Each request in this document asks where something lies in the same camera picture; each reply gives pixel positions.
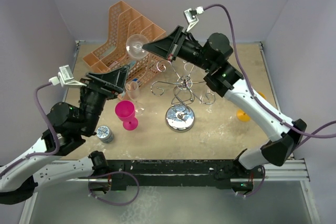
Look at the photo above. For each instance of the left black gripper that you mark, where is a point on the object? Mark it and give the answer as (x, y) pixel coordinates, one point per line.
(111, 84)

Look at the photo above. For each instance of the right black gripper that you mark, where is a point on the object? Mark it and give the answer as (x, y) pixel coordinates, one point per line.
(170, 46)

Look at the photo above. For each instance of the clear round wine glass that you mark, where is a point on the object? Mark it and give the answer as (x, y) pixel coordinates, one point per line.
(134, 46)

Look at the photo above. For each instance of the clear champagne flute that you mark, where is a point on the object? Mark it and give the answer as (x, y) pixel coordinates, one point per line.
(206, 96)

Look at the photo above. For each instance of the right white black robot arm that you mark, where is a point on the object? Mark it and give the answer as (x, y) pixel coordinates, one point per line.
(284, 133)

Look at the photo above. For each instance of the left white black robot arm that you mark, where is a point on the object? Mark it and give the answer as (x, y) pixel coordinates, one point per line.
(67, 127)

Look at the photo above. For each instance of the clear wine glass left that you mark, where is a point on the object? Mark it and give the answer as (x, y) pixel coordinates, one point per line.
(133, 91)

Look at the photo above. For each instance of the chrome wine glass rack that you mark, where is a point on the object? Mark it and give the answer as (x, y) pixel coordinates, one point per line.
(179, 117)

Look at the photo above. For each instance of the orange plastic file organizer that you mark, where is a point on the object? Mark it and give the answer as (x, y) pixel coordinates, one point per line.
(123, 22)

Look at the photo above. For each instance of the pink plastic goblet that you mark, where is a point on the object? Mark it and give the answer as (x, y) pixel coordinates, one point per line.
(125, 111)

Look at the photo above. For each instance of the small round tin can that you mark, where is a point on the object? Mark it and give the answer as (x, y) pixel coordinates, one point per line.
(105, 134)

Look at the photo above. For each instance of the yellow plastic goblet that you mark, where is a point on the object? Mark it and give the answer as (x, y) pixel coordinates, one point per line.
(244, 115)

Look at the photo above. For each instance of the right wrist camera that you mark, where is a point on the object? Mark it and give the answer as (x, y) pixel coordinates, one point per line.
(191, 16)

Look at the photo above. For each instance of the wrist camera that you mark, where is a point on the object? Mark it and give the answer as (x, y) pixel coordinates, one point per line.
(65, 78)
(191, 16)

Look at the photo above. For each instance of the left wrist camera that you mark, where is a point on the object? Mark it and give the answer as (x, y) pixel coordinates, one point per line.
(65, 78)

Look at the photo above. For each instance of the black base frame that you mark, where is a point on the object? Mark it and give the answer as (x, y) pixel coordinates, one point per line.
(218, 173)

